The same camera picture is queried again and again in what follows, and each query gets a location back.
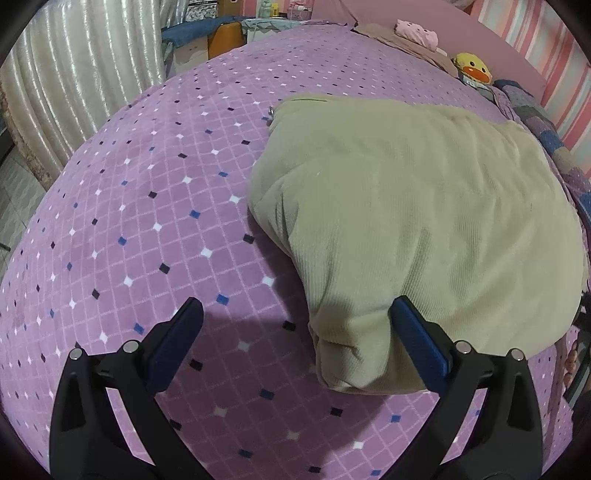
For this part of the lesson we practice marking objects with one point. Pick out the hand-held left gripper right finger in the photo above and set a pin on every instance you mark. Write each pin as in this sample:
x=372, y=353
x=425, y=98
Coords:
x=420, y=341

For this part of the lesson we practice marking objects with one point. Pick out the brown pillow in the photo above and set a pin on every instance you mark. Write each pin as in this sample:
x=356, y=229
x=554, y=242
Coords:
x=415, y=51

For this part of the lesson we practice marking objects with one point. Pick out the purple diamond-pattern bed blanket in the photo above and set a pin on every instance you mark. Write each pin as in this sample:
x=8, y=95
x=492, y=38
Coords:
x=152, y=221

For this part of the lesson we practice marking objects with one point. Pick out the blue cloth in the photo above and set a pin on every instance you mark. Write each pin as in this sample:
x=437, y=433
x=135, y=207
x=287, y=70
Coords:
x=194, y=33

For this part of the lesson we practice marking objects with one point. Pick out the blue and purple patchwork quilt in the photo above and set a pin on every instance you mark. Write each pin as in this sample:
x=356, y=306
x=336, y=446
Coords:
x=545, y=134

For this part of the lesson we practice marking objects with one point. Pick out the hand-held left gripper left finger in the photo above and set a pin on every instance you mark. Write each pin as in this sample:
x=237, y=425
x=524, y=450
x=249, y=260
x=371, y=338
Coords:
x=173, y=341

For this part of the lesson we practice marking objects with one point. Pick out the pink folded cloth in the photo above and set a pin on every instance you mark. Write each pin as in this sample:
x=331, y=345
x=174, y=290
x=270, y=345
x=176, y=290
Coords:
x=415, y=33

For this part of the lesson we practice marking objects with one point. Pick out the yellow duck plush toy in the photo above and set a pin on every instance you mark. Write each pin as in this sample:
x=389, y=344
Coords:
x=471, y=67

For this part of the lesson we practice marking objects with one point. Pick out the silver pleated curtain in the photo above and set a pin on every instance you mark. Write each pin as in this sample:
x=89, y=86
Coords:
x=78, y=78

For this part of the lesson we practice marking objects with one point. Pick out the orange chair back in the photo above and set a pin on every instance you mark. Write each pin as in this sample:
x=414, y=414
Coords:
x=225, y=39

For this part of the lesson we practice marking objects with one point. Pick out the green padded jacket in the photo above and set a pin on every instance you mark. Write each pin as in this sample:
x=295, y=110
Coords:
x=406, y=207

